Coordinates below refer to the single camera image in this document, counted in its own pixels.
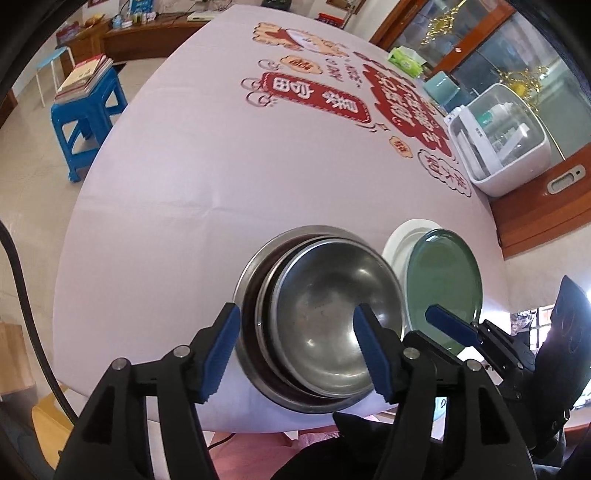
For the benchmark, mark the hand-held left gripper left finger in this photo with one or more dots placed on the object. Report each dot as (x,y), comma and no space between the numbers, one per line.
(221,350)

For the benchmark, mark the wooden framed glass door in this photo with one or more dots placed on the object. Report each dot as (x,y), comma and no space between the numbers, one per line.
(526,212)

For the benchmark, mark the gold garland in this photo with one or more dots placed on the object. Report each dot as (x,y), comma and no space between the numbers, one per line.
(521,77)

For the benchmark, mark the red box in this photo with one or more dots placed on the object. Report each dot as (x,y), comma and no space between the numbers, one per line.
(332,19)

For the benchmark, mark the blue printed box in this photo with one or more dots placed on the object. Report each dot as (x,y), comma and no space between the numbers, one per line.
(141,5)

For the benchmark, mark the stack of books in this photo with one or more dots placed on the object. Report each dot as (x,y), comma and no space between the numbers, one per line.
(83,74)

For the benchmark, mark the green tissue box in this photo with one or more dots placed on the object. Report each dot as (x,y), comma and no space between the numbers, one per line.
(406,60)

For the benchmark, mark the dark countertop appliance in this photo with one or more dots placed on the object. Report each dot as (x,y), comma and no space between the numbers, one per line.
(277,3)

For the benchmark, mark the printed tablecloth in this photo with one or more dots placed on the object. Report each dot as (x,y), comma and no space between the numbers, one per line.
(184,184)

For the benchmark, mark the white dish storage box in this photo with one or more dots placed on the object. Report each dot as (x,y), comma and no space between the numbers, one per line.
(498,175)

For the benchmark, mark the green plate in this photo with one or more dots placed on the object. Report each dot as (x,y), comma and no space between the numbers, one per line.
(443,277)

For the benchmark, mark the large steel bowl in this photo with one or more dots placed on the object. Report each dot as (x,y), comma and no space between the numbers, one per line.
(247,300)

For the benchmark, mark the teal canister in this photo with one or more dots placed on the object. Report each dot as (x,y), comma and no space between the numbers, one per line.
(441,90)

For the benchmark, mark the red tin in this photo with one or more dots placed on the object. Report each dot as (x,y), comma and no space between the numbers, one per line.
(67,34)

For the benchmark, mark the blue plastic stool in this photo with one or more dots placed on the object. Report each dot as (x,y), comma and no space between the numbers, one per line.
(78,117)

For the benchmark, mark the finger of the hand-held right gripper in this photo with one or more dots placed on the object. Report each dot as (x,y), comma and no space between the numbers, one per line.
(450,323)

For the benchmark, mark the dark cloth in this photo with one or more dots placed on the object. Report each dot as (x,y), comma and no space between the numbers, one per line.
(323,452)

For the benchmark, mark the white set-top box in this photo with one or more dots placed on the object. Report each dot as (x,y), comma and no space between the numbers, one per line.
(202,16)

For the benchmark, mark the white plate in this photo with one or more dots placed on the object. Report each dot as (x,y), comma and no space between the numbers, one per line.
(397,249)

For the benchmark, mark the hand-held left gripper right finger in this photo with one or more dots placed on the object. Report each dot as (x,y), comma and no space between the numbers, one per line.
(371,350)

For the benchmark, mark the fruit dish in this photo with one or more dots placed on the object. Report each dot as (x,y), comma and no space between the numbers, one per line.
(94,19)

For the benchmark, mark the light blue stool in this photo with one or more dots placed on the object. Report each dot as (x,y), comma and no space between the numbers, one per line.
(53,55)

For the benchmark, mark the light wooden furniture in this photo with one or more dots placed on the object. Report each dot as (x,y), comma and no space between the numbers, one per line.
(14,360)

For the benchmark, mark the wooden low cabinet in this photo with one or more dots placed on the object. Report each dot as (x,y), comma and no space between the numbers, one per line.
(138,37)

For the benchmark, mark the medium steel bowl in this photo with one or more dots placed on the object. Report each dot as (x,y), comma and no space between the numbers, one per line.
(264,323)

